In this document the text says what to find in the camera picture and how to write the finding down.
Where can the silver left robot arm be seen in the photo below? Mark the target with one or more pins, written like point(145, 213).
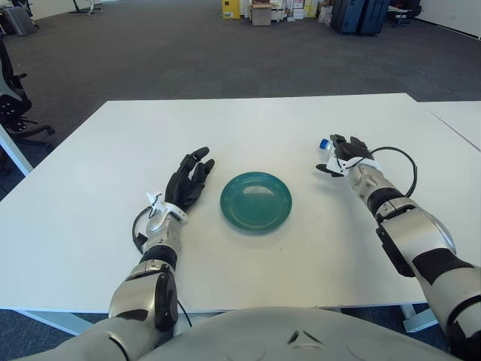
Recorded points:
point(135, 293)

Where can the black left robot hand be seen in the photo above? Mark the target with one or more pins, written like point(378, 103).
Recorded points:
point(184, 184)

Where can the white desk base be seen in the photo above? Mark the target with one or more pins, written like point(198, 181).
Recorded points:
point(90, 5)

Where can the green round plate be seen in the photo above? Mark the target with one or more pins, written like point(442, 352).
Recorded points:
point(255, 210)

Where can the white table leg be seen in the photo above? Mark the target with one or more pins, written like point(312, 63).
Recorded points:
point(15, 150)

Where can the white plastic bag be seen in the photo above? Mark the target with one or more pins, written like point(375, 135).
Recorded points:
point(325, 15)

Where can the stack of white boxes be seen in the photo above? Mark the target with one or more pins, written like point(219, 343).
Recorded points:
point(297, 9)

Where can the grey robot torso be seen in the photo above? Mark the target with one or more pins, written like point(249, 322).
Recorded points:
point(263, 338)

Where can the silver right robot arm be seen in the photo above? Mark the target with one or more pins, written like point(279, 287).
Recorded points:
point(413, 233)

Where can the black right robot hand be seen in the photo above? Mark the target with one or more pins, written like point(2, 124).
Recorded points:
point(351, 151)

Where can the brown cardboard box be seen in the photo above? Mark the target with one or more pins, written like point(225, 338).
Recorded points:
point(261, 16)

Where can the grey cabinet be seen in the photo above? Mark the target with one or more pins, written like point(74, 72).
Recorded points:
point(19, 20)

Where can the black office chair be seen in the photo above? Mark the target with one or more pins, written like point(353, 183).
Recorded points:
point(11, 105)

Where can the clear bottle with blue cap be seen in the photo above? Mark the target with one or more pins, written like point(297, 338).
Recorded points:
point(324, 144)

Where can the blue hard case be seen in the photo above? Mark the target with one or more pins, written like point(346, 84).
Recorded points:
point(350, 17)

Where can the yellow box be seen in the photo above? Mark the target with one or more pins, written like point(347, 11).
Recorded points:
point(231, 8)

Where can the black swivel chair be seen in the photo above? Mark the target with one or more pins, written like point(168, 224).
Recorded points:
point(402, 13)

